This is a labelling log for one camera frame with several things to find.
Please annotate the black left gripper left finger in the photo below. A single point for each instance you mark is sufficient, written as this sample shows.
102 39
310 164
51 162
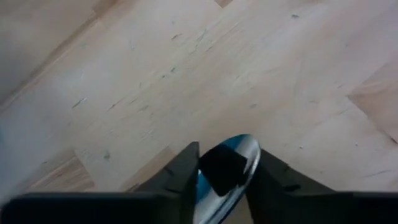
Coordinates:
124 208

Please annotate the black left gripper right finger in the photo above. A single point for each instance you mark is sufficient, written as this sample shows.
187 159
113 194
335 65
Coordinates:
311 208

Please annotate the plain silver spoon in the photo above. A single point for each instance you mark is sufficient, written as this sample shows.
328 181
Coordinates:
252 152

